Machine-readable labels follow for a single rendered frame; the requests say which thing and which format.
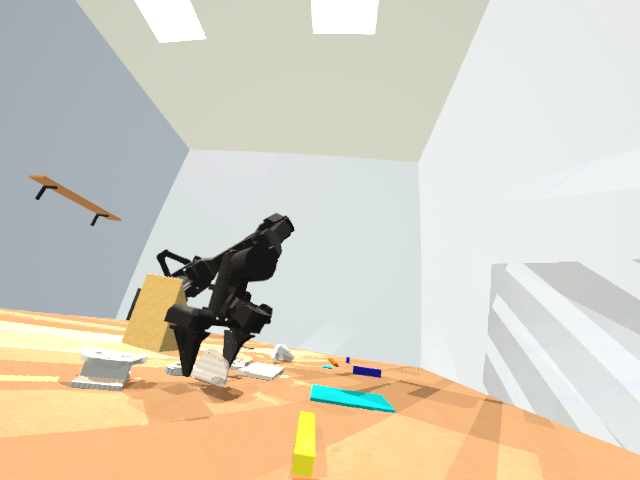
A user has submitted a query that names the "cyan flat rectangular plate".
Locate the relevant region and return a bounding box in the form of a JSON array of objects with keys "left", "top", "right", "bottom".
[{"left": 310, "top": 384, "right": 395, "bottom": 413}]

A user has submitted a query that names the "blue rectangular bar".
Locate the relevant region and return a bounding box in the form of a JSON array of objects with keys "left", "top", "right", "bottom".
[{"left": 353, "top": 365, "right": 382, "bottom": 378}]

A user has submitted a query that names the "yellow rectangular bar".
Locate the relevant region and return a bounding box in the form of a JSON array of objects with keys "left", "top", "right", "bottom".
[{"left": 291, "top": 411, "right": 315, "bottom": 477}]

